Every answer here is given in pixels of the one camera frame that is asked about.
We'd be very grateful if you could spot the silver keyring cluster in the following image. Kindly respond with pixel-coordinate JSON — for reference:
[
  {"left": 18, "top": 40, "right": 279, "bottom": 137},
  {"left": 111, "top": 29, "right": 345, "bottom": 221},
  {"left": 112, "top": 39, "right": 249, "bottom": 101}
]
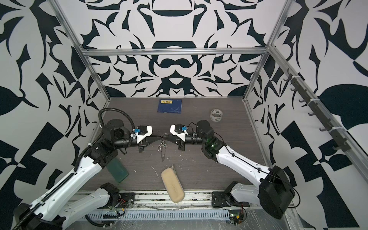
[{"left": 158, "top": 133, "right": 168, "bottom": 152}]

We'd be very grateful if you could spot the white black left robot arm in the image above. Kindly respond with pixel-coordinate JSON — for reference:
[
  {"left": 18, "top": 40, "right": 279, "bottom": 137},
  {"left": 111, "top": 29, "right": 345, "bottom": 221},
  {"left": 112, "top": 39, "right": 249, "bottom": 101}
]
[{"left": 13, "top": 108, "right": 160, "bottom": 230}]

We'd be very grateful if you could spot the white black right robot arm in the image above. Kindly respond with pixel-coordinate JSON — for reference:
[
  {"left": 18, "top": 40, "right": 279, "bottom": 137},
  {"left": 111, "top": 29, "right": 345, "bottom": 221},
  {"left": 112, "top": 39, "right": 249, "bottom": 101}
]
[{"left": 170, "top": 120, "right": 299, "bottom": 219}]

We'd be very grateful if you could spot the green translucent plastic case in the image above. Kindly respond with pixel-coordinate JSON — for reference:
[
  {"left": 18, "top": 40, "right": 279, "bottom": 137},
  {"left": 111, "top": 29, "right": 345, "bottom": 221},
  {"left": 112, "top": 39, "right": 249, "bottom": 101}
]
[{"left": 107, "top": 158, "right": 129, "bottom": 183}]

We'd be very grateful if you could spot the blue book yellow label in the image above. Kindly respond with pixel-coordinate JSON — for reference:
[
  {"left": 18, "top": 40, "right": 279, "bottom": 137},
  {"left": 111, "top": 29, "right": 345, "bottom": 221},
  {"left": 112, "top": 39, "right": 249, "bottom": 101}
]
[{"left": 157, "top": 99, "right": 182, "bottom": 114}]

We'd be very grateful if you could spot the clear tape roll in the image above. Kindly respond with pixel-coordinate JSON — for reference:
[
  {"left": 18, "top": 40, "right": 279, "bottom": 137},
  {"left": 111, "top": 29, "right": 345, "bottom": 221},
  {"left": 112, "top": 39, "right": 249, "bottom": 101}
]
[{"left": 210, "top": 109, "right": 223, "bottom": 122}]

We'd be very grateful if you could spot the beige glasses case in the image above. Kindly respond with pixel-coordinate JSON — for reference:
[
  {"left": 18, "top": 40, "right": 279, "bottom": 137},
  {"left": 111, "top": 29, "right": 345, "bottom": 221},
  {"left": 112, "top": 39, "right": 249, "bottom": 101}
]
[{"left": 161, "top": 167, "right": 185, "bottom": 204}]

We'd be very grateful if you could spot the green circuit board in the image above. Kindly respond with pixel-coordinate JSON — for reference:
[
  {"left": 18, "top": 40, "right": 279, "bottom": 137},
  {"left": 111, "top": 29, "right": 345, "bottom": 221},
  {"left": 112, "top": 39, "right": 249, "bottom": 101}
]
[{"left": 229, "top": 209, "right": 247, "bottom": 225}]

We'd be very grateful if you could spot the white slotted cable duct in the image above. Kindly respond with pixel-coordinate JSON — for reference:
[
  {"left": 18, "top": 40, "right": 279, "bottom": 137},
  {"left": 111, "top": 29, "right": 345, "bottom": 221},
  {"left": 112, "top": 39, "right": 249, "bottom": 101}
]
[{"left": 88, "top": 209, "right": 230, "bottom": 221}]

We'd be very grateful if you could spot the black wall hook rack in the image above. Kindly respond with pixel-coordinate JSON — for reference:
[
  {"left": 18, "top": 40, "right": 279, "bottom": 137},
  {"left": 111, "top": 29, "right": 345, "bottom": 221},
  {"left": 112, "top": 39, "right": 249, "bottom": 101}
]
[{"left": 285, "top": 73, "right": 352, "bottom": 152}]

